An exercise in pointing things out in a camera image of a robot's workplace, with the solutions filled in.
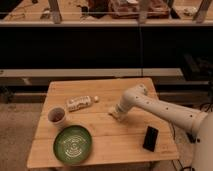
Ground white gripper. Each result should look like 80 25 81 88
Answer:
115 100 131 114

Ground white sponge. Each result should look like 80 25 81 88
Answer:
108 107 126 121

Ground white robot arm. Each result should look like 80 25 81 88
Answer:
113 84 213 171

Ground black phone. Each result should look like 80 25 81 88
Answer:
143 126 158 152

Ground long wooden bench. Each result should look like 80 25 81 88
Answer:
0 68 185 86

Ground wooden table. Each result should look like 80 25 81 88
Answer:
27 78 179 169

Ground green plate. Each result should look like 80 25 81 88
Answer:
53 125 92 165

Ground paper cup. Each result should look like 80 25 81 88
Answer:
48 107 66 129

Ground brown tray on shelf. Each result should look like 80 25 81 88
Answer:
108 0 170 18

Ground black floor cables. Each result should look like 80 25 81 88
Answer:
169 99 213 171

